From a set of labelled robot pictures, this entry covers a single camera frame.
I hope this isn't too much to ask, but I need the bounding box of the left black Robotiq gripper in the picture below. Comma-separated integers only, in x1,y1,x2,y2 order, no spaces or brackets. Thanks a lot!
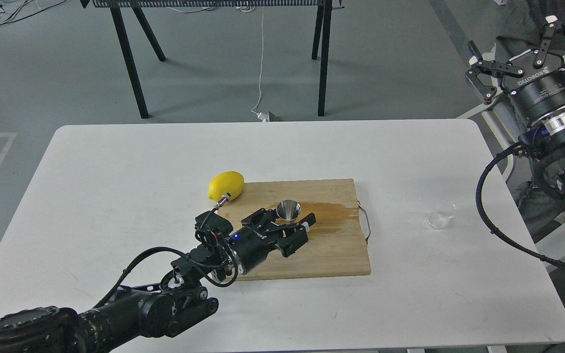
229,208,316,275

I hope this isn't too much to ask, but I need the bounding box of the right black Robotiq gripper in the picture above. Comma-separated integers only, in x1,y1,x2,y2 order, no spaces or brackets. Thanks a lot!
465,15,565,127

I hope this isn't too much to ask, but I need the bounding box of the steel double jigger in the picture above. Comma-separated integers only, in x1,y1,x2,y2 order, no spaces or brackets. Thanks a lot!
276,199,301,224

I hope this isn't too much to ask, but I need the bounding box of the small clear glass beaker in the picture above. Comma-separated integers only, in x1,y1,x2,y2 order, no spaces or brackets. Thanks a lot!
425,200,457,230

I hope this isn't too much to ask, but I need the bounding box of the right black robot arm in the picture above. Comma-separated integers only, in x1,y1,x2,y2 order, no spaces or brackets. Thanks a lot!
465,15,565,270

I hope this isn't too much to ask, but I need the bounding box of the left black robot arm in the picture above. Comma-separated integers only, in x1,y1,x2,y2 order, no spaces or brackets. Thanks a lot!
0,194,316,353

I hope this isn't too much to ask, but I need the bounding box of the person in grey jacket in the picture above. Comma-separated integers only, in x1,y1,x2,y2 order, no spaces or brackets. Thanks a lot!
495,0,565,242

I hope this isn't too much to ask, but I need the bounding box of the bamboo cutting board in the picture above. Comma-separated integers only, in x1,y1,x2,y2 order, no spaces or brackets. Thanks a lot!
218,178,371,280

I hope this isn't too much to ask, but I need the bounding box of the yellow lemon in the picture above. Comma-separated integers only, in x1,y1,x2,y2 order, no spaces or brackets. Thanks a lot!
207,171,245,201

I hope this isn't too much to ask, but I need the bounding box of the white office chair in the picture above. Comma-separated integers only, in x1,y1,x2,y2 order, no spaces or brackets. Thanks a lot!
457,43,524,183

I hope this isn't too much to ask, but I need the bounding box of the white power adapter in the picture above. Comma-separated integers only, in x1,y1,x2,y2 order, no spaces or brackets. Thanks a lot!
256,111,281,122

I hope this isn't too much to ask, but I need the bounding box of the white hanging cable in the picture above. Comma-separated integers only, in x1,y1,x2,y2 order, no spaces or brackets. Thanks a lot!
250,6,265,116

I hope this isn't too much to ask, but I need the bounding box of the black metal frame table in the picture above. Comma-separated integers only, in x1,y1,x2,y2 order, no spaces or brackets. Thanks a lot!
78,0,344,121

